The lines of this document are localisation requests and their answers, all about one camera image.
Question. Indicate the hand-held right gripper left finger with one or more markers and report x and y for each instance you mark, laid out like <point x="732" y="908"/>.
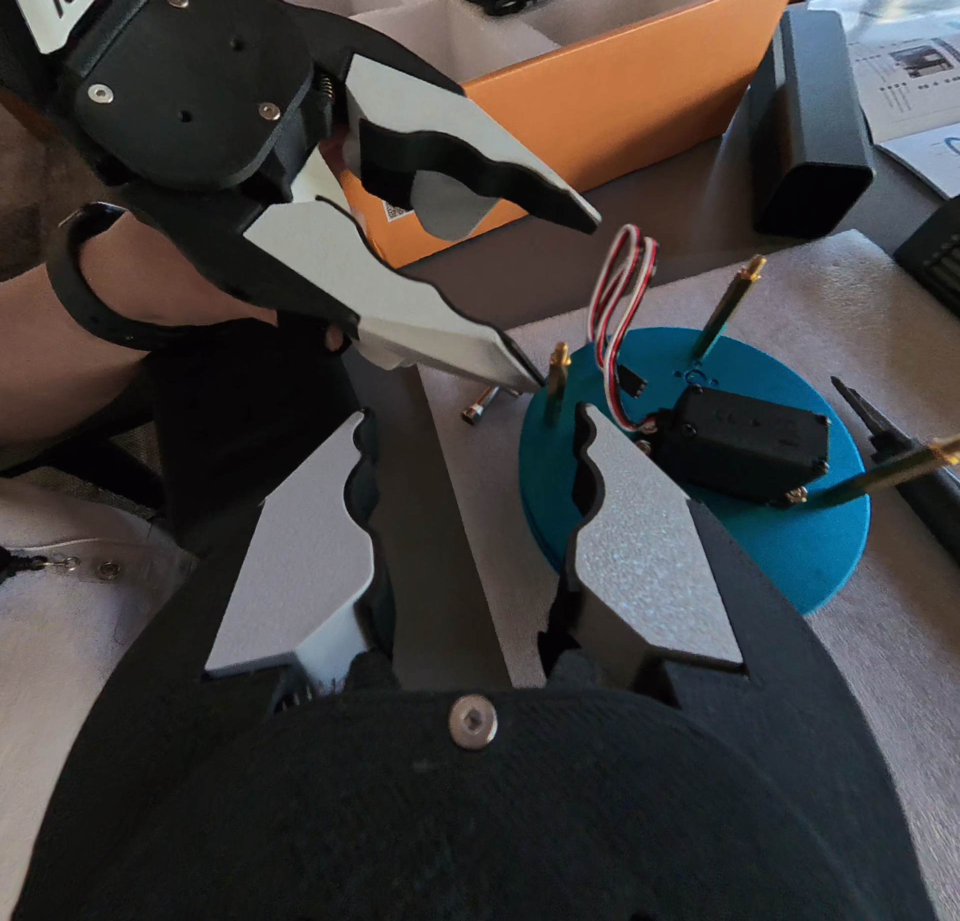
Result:
<point x="300" y="561"/>

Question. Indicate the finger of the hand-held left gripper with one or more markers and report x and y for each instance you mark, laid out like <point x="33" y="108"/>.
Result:
<point x="375" y="298"/>
<point x="435" y="118"/>

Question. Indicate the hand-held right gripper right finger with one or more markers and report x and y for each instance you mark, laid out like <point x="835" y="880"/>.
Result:
<point x="645" y="561"/>

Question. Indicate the blue round base plate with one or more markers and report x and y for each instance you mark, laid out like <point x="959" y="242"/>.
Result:
<point x="787" y="553"/>

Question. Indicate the brass standoff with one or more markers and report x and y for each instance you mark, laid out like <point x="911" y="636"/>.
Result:
<point x="892" y="472"/>
<point x="559" y="381"/>
<point x="731" y="302"/>

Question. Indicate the person's left forearm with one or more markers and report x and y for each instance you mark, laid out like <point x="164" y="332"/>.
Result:
<point x="52" y="366"/>

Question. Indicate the person's left hand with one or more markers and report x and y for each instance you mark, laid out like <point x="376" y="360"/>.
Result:
<point x="172" y="283"/>

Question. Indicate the white foam box insert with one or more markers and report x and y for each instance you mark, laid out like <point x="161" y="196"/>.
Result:
<point x="450" y="28"/>

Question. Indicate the black perforated box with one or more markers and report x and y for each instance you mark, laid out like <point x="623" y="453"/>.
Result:
<point x="247" y="426"/>

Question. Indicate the small metal bolt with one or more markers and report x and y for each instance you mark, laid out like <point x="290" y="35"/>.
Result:
<point x="480" y="403"/>

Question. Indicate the black servo motor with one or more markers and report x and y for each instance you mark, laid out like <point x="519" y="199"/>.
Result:
<point x="742" y="441"/>

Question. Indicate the orange cardboard box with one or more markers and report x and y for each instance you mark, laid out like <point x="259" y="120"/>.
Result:
<point x="637" y="111"/>

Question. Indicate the black wristband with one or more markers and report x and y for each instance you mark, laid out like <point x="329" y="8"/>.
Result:
<point x="64" y="291"/>

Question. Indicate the person's white shirt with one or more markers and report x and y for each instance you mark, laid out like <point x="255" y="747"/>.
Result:
<point x="67" y="673"/>

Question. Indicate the black precision screwdriver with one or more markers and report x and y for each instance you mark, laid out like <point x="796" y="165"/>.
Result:
<point x="915" y="486"/>

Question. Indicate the black badge reel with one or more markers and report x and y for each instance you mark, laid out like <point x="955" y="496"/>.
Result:
<point x="15" y="565"/>

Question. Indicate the white foam sheet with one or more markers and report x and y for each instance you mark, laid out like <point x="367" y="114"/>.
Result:
<point x="862" y="321"/>

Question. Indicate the dark grey case sleeve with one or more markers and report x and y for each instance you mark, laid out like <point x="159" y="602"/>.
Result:
<point x="817" y="126"/>

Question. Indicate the black screwdriver bit tray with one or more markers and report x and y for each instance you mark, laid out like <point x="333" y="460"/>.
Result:
<point x="934" y="261"/>

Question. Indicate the printed instruction manual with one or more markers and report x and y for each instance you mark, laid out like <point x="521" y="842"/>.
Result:
<point x="900" y="58"/>

